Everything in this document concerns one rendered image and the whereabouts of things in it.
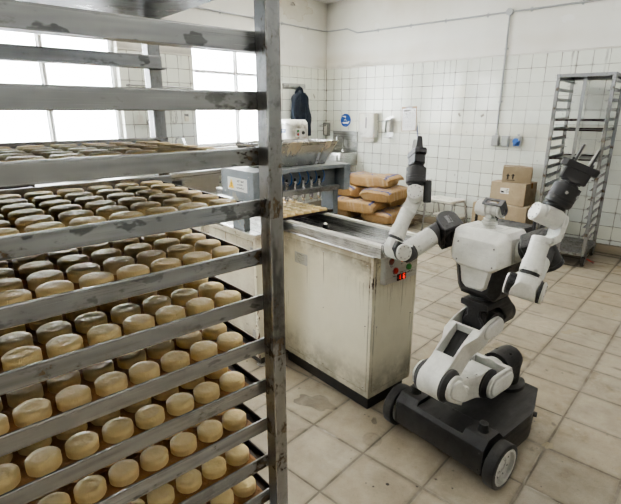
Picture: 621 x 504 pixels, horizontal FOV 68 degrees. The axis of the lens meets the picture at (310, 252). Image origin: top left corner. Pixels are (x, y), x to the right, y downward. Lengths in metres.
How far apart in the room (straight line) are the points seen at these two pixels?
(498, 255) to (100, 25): 1.63
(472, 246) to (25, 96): 1.70
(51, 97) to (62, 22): 0.09
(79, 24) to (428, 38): 6.10
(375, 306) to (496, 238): 0.65
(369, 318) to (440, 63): 4.71
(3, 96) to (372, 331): 1.91
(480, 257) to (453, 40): 4.72
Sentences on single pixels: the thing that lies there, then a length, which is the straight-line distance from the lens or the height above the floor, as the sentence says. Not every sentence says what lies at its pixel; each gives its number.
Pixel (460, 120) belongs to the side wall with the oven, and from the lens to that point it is 6.34.
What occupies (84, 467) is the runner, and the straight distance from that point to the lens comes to 0.86.
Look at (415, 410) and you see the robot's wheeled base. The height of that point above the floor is 0.18.
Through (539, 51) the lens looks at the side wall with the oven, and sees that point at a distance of 6.07.
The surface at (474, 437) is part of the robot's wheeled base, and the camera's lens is 2.16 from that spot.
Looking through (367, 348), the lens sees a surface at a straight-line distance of 2.34.
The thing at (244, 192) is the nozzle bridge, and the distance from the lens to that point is 2.55.
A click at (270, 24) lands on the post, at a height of 1.61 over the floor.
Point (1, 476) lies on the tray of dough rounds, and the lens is 0.88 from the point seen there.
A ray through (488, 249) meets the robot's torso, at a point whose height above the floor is 0.96.
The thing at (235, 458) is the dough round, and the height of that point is 0.79.
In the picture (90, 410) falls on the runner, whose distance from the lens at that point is 0.81.
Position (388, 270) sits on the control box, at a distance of 2.20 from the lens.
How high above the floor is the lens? 1.48
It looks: 17 degrees down
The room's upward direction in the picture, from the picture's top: straight up
